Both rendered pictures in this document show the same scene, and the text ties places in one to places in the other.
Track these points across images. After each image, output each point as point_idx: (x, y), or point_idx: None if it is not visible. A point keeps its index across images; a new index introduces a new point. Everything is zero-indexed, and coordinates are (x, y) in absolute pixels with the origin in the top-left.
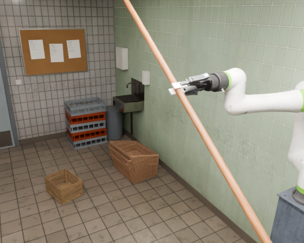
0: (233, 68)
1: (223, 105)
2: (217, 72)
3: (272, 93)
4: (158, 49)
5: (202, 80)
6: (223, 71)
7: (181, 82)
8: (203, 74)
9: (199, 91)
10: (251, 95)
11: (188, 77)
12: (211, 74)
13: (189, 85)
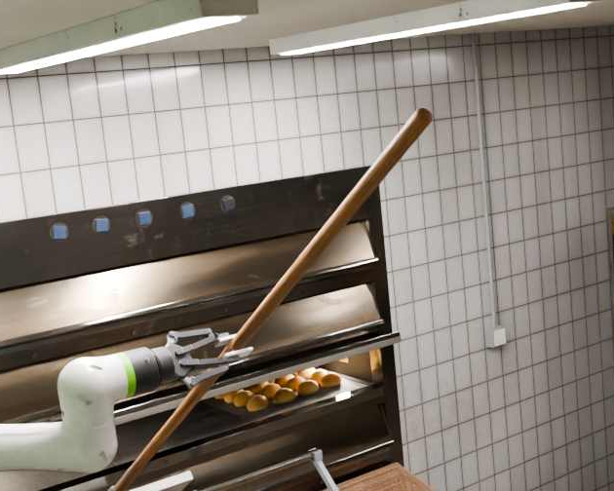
0: (90, 358)
1: (116, 446)
2: (138, 348)
3: None
4: (271, 290)
5: (181, 341)
6: (120, 353)
7: (226, 333)
8: (178, 332)
9: (184, 382)
10: (49, 423)
11: (210, 329)
12: (154, 349)
13: (210, 345)
